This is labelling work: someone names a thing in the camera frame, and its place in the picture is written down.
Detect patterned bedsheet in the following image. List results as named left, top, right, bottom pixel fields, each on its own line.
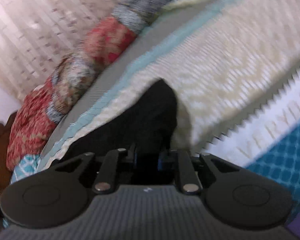
left=38, top=0, right=300, bottom=216

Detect floral striped curtain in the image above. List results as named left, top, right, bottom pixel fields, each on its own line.
left=0, top=0, right=120, bottom=100

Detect black pants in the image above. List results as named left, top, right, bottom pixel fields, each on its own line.
left=52, top=78, right=178, bottom=181

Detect teal lattice pillow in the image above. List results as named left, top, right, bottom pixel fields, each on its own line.
left=10, top=154, right=40, bottom=184

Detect red floral patchwork quilt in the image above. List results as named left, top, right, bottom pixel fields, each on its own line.
left=6, top=0, right=216, bottom=172

